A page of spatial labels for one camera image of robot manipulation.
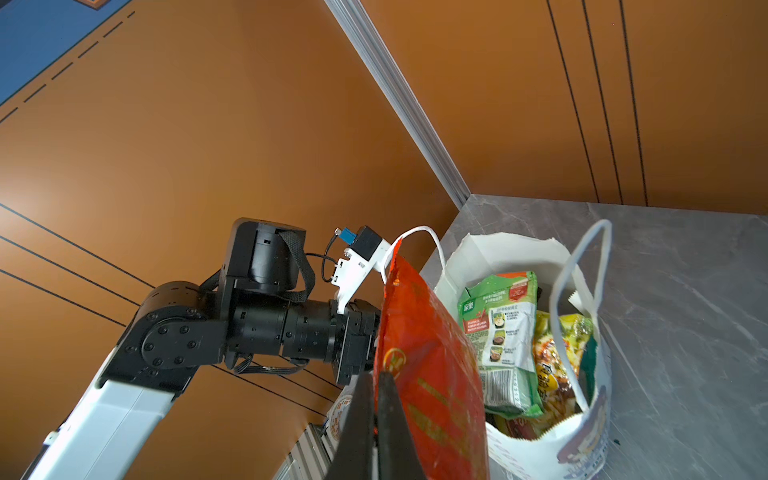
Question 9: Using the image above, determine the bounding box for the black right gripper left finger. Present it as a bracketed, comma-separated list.
[325, 373, 375, 480]

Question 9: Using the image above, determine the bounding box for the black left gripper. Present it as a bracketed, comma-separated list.
[332, 299, 381, 386]

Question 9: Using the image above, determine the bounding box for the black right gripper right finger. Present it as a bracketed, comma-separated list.
[377, 371, 426, 480]

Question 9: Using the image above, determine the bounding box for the red yellow snack packet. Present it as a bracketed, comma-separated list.
[374, 254, 489, 479]

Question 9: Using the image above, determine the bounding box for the green white snack bag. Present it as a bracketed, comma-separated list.
[458, 271, 543, 420]

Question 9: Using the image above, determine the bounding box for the yellow snack bag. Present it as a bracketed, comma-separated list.
[530, 311, 593, 438]

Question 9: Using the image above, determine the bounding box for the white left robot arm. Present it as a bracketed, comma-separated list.
[25, 218, 389, 479]

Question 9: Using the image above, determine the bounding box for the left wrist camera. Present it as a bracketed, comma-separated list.
[330, 226, 391, 314]

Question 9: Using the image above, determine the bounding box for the aluminium corner post left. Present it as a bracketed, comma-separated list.
[325, 0, 471, 208]

